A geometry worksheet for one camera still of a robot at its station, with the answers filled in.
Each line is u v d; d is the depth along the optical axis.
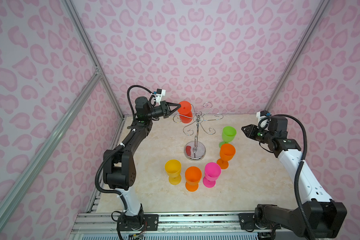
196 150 0.98
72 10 0.69
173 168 0.81
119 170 0.49
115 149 0.51
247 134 0.74
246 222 0.73
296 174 0.44
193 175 0.75
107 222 0.75
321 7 0.69
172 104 0.76
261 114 0.70
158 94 0.75
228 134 0.92
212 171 0.77
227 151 0.85
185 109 0.77
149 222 0.73
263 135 0.65
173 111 0.75
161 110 0.71
